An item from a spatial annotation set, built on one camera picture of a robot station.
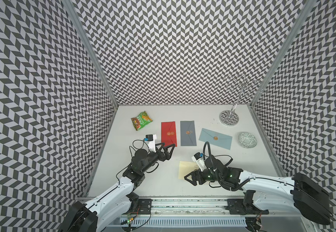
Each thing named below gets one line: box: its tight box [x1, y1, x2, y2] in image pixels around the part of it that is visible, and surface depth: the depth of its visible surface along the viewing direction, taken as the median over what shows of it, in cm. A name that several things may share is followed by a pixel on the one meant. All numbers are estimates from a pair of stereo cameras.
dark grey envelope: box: [180, 120, 197, 146], surface depth 104 cm
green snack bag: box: [130, 110, 154, 131], surface depth 107 cm
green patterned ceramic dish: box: [238, 131, 258, 149], surface depth 97 cm
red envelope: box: [160, 121, 178, 147], surface depth 104 cm
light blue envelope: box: [198, 128, 233, 151], surface depth 102 cm
